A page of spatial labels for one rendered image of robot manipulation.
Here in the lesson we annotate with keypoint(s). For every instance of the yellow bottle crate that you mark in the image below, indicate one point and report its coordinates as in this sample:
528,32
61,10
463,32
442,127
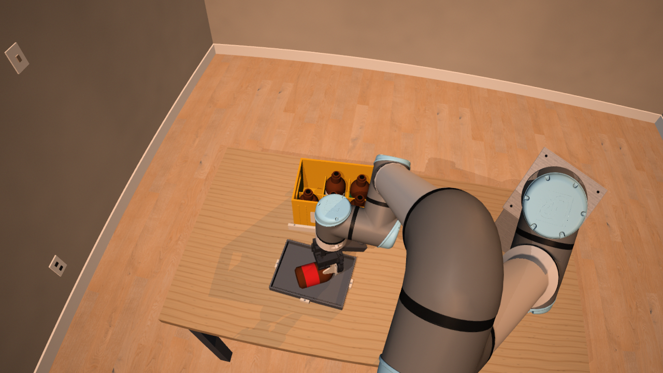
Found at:
313,174

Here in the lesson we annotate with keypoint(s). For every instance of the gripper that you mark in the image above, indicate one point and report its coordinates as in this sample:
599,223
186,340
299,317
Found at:
333,261

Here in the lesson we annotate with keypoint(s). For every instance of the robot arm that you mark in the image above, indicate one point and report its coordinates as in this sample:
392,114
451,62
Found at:
453,293

